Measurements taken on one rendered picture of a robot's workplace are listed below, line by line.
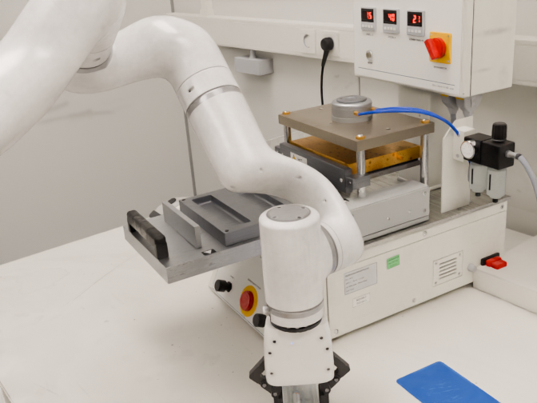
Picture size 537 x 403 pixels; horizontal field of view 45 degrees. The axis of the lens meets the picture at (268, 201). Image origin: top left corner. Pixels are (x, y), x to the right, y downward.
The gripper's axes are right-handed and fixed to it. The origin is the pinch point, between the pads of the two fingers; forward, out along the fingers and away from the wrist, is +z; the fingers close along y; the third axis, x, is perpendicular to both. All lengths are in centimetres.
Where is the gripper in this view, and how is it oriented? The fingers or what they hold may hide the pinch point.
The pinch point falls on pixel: (301, 402)
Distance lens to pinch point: 105.4
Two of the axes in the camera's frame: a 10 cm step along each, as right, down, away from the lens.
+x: -0.3, -3.7, 9.3
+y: 10.0, -0.8, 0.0
